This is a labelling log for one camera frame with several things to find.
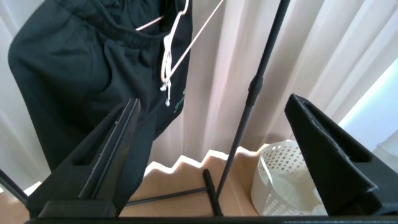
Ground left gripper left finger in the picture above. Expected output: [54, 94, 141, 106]
[25, 97, 142, 219]

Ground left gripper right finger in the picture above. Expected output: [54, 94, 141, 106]
[284, 93, 398, 217]

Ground black shorts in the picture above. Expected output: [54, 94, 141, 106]
[7, 0, 194, 216]

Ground white laundry basket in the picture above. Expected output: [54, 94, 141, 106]
[250, 140, 329, 217]

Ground black clothes rack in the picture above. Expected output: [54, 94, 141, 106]
[0, 0, 292, 218]

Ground beige curtain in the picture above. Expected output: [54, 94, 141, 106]
[0, 0, 398, 191]

